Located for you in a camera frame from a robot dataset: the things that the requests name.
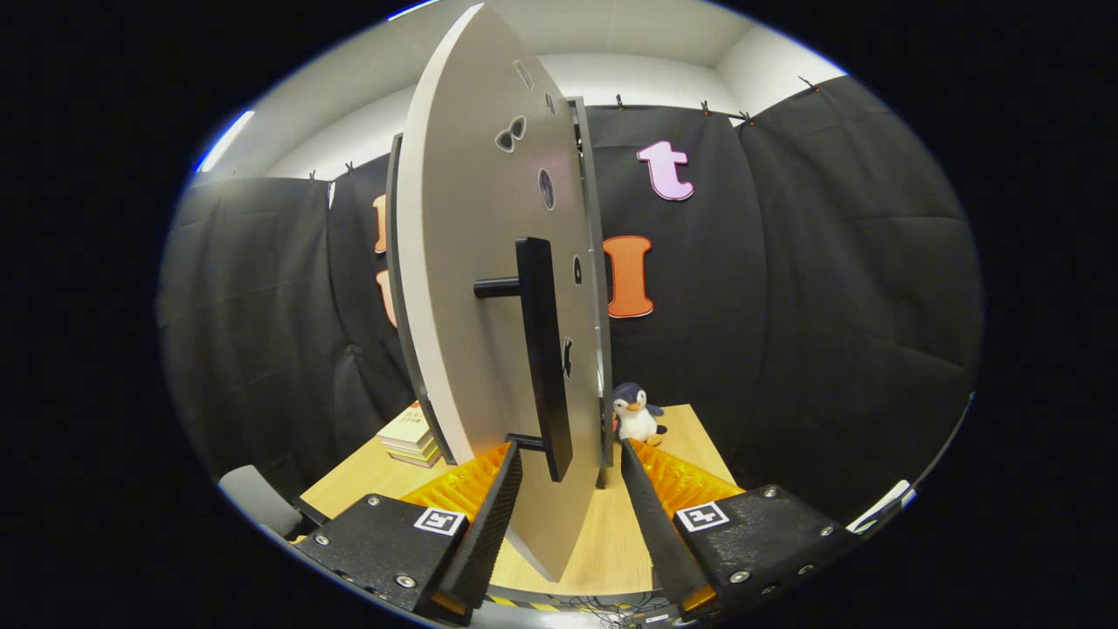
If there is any yellow-edged book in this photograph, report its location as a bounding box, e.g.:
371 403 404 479
384 437 442 469

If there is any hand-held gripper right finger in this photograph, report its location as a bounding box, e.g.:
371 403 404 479
620 439 863 621

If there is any black backdrop cloth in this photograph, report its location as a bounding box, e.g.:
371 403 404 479
157 74 983 525

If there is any grey shoe cabinet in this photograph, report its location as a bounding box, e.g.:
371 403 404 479
387 96 614 490

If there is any penguin plush toy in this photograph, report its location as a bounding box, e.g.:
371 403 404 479
611 382 669 446

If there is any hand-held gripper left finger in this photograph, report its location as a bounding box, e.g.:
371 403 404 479
291 439 524 625

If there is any white shoe cabinet door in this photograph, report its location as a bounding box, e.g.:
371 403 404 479
395 3 612 584

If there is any black door handle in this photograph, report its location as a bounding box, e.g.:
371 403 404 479
474 237 575 483

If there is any beige cover book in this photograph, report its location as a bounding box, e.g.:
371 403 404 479
377 404 436 448

